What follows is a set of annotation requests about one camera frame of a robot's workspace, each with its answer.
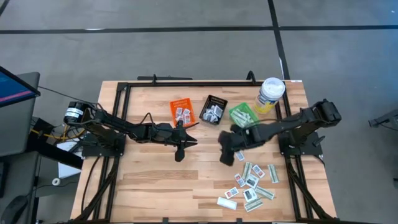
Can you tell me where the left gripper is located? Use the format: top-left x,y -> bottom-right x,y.
146,120 -> 199,163

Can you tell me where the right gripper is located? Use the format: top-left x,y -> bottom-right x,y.
217,124 -> 266,167

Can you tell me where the green plastic basket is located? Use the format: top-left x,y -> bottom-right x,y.
228,102 -> 259,129

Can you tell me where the black plastic basket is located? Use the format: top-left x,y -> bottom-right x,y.
198,95 -> 228,126

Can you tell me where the orange plastic basket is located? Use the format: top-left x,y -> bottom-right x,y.
169,98 -> 197,128

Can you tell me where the plain white flat packet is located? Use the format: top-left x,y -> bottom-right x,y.
216,197 -> 238,211

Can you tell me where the yellow Lysol wipes canister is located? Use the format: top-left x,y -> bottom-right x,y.
253,77 -> 286,114

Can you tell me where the white paper sheet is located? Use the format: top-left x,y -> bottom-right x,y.
57,140 -> 83,179

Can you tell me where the black side desk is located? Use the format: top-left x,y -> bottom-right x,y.
0,116 -> 85,224

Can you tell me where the grey stand leg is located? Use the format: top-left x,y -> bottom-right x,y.
368,108 -> 398,128

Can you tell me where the computer monitor blue screen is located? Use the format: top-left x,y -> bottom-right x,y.
0,65 -> 42,108

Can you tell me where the black computer mouse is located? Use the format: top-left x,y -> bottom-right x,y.
0,195 -> 29,224

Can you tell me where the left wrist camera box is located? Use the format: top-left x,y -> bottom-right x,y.
160,124 -> 175,139

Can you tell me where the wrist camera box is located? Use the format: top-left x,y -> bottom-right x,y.
160,124 -> 175,139
242,129 -> 259,144

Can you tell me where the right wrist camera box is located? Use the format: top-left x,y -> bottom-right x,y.
242,129 -> 259,144

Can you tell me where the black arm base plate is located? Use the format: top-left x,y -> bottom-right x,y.
277,130 -> 324,157
81,133 -> 126,158

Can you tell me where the thin black floor cable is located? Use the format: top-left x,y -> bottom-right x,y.
37,86 -> 98,105

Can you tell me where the yellow cable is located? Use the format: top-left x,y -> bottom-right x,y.
30,123 -> 85,141

